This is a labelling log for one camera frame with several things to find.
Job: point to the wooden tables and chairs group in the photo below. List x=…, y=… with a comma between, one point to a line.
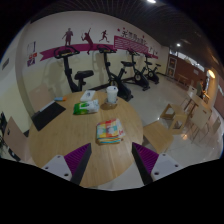
x=196, y=116

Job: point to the green wet wipes pack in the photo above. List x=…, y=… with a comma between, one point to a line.
x=86, y=107

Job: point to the colourful patterned towel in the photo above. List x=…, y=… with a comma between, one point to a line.
x=109, y=131

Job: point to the white paper cup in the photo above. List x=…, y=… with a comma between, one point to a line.
x=112, y=94

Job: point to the black bin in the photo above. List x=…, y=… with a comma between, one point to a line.
x=14, y=155

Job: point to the person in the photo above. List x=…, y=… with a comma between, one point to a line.
x=200, y=89

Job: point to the grey wall vent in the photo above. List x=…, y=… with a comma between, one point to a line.
x=5, y=64

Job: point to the white tissue packet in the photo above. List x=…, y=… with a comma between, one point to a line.
x=88, y=95

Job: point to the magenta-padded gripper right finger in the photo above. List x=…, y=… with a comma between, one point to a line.
x=146, y=159

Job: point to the brown framed door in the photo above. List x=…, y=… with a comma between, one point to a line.
x=172, y=66

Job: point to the light wooden chair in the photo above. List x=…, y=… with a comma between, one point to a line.
x=15, y=138
x=41, y=98
x=158, y=135

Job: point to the red wall poster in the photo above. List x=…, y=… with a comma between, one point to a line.
x=32, y=59

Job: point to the white wall poster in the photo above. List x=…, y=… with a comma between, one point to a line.
x=31, y=47

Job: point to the black flat pad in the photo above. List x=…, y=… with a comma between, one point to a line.
x=48, y=116

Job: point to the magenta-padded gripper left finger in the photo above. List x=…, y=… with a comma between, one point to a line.
x=77, y=159

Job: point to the blue and orange marker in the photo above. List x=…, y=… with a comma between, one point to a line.
x=60, y=99

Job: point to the brown cup coaster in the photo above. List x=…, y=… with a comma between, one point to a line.
x=108, y=106

